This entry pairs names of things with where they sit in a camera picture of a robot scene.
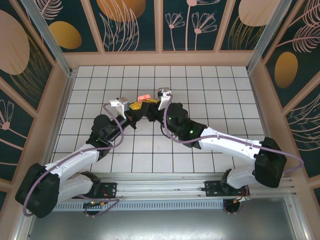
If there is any grey metal sheet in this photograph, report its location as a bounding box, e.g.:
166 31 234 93
14 209 310 240

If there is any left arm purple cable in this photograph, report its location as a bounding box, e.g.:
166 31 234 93
22 103 125 218

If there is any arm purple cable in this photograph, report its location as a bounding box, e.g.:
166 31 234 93
22 103 125 218
162 94 305 216

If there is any left aluminium side rail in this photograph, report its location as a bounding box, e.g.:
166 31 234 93
39 71 77 182

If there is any aluminium side rail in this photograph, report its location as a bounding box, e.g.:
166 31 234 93
39 71 77 182
246 68 287 180

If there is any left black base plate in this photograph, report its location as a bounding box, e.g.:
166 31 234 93
71 182 118 200

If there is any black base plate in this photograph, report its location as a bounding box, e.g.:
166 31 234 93
71 182 118 200
204 180 251 198

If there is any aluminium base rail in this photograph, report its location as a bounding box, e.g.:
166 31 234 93
23 171 298 201

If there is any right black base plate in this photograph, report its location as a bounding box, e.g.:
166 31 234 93
204 180 251 198

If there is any grey slotted cable duct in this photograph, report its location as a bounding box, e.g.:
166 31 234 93
53 199 227 211

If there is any right aluminium side rail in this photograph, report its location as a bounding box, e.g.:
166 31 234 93
246 68 287 180

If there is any left aluminium corner post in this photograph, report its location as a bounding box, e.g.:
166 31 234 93
21 0 77 77

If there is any aluminium corner post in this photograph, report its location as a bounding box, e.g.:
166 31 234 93
21 0 77 77
246 0 298 73

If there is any right aluminium corner post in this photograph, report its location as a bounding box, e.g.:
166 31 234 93
246 0 298 73

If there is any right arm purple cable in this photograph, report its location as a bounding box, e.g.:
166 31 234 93
162 94 305 216

